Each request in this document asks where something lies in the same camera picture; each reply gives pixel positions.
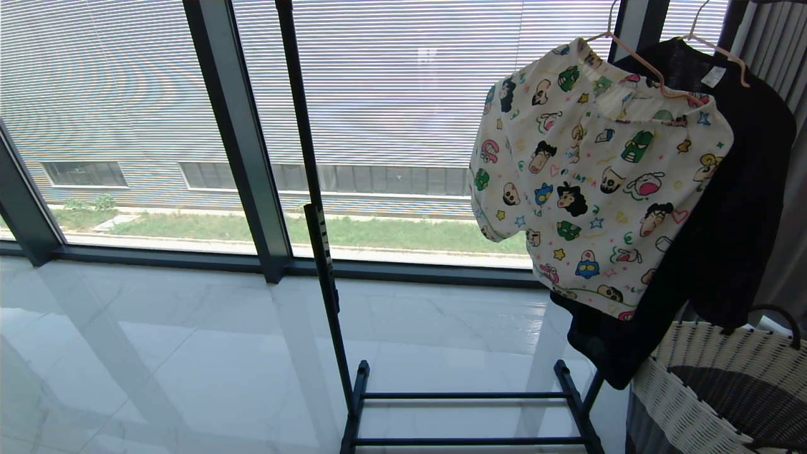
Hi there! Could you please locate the black garment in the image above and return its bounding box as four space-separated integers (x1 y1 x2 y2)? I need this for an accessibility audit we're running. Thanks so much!
550 38 799 391

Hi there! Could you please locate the pink clothes hanger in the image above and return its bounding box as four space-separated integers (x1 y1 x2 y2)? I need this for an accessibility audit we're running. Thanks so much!
585 0 705 105
680 0 752 88

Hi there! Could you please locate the black clothes rack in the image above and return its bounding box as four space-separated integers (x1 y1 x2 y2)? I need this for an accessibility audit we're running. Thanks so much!
275 0 751 454

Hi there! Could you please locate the white laundry basket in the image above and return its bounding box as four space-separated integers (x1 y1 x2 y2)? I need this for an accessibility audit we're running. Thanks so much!
625 305 807 454

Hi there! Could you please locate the window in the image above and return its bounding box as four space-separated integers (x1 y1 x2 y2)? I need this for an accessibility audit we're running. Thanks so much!
0 0 751 291

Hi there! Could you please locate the cream printed garment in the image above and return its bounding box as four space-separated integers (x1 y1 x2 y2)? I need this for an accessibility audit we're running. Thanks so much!
469 38 736 322

